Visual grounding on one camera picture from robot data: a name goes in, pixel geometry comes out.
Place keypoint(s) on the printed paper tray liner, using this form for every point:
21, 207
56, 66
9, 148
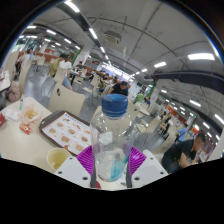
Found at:
68, 131

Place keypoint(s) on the clear bag of fries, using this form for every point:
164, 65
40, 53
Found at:
30, 115

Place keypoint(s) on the small clear sanitiser bottle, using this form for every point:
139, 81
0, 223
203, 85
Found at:
21, 105

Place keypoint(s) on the pink backpack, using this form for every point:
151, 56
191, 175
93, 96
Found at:
13, 92

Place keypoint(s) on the red wallet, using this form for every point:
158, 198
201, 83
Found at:
2, 120

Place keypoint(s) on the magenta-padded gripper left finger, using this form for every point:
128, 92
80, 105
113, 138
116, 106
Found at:
85, 160

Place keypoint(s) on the cream paper cup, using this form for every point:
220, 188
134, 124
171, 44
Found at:
58, 158

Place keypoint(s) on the white paper receipt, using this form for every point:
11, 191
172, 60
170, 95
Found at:
11, 115

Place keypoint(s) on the dark brown food tray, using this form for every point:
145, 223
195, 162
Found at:
45, 124

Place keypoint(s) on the group of ceiling lights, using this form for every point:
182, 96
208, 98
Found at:
201, 56

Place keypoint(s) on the person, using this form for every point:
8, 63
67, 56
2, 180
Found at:
140, 98
119, 89
66, 65
55, 66
182, 133
180, 155

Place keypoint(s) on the group of beige chairs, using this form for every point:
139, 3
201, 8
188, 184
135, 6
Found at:
60, 76

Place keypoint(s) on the clear water bottle blue cap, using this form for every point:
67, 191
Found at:
113, 133

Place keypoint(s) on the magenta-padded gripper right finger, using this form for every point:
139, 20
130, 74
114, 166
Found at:
137, 160

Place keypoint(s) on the small red sauce packet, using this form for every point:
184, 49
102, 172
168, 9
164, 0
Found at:
25, 129

